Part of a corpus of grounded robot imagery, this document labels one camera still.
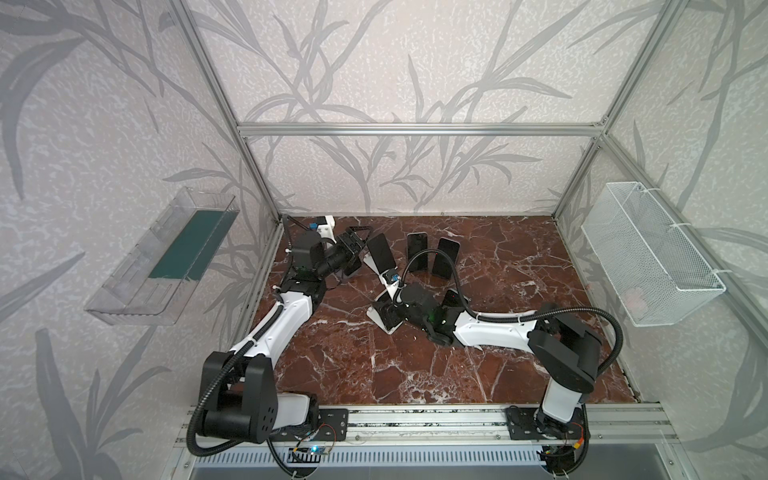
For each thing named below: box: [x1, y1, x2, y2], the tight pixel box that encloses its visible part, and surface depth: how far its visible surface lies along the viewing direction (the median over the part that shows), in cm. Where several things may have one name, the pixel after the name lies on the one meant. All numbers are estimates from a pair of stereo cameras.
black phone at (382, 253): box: [367, 233, 396, 273], surface depth 99 cm
